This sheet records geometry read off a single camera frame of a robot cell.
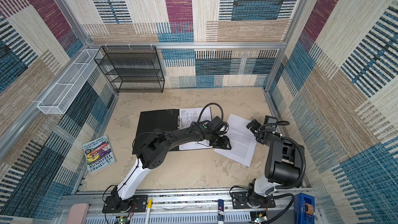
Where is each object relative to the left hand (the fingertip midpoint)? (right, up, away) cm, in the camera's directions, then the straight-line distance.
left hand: (229, 147), depth 88 cm
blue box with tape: (+27, -20, -22) cm, 40 cm away
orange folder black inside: (-41, +14, +17) cm, 46 cm away
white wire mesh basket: (-80, +26, -18) cm, 86 cm away
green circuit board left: (-51, -28, -17) cm, 61 cm away
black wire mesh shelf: (-64, +49, +23) cm, 83 cm away
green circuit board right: (+10, -27, -18) cm, 34 cm away
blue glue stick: (-7, -23, -18) cm, 30 cm away
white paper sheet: (-24, +16, +17) cm, 34 cm away
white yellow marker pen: (-40, -23, -15) cm, 49 cm away
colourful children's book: (-73, -3, -1) cm, 73 cm away
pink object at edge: (-70, -24, -19) cm, 76 cm away
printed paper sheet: (+9, +2, +6) cm, 11 cm away
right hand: (+15, +8, +8) cm, 18 cm away
